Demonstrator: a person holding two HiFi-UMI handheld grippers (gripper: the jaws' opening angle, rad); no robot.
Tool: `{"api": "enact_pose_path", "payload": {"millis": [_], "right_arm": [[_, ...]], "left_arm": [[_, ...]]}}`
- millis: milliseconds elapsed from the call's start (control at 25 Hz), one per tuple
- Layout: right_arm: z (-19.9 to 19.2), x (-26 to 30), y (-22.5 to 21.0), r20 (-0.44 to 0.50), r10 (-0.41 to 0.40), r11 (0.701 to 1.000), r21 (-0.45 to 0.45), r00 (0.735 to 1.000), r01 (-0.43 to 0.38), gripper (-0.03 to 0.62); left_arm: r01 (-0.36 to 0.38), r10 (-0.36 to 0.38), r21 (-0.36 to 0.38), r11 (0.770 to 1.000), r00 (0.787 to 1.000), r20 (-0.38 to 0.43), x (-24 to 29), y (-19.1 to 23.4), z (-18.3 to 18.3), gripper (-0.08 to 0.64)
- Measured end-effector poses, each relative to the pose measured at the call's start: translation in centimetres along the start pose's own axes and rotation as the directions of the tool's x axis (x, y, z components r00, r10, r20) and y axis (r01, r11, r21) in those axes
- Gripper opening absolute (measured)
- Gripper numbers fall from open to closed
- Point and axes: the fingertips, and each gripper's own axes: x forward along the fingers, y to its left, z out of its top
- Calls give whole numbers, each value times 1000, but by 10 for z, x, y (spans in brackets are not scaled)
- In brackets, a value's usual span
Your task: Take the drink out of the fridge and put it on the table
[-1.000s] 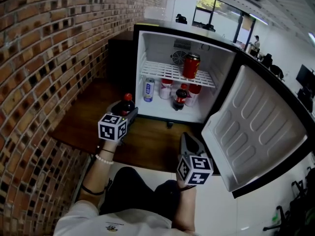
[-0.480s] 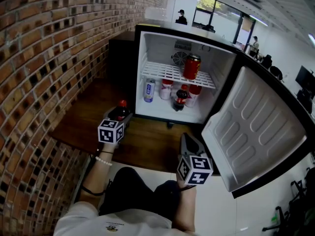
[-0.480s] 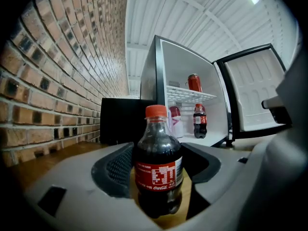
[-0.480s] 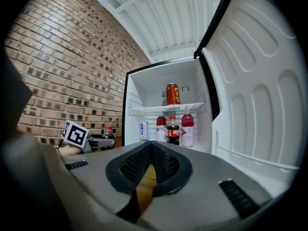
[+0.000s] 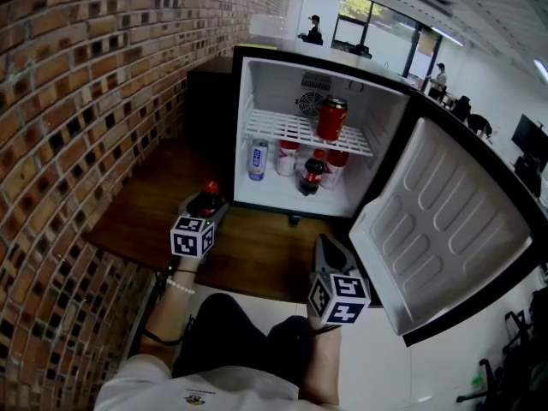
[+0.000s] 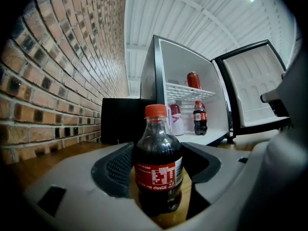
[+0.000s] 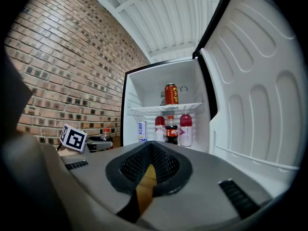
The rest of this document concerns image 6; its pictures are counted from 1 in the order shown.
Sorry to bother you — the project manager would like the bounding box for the black box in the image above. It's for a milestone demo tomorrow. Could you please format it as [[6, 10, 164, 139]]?
[[101, 97, 146, 145]]

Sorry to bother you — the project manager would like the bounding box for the cola drink bottle red cap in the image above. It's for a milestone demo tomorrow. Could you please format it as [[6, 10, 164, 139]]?
[[192, 100, 208, 136], [133, 104, 184, 218]]

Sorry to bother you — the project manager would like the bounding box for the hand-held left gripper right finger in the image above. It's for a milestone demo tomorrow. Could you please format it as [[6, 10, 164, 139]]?
[[180, 142, 256, 222]]

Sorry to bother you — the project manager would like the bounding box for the black mini fridge white interior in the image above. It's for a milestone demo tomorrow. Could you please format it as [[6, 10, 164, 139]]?
[[140, 34, 293, 146]]

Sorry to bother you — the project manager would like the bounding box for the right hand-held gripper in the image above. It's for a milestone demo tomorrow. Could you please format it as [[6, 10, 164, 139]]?
[[260, 44, 308, 139]]

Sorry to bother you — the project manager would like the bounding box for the red drink can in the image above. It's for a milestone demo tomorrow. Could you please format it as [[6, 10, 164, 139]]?
[[184, 71, 202, 90]]

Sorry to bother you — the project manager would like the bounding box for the wooden table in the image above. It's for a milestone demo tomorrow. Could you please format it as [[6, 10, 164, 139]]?
[[6, 138, 259, 230]]

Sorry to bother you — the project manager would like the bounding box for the white wire fridge shelf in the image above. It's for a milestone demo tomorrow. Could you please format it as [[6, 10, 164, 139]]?
[[165, 82, 217, 103]]

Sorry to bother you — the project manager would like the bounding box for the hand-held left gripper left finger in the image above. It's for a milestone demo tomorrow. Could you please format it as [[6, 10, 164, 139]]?
[[23, 141, 167, 231]]

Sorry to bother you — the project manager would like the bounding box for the white and magenta drink can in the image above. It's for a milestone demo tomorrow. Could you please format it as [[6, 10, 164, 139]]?
[[168, 103, 185, 136]]

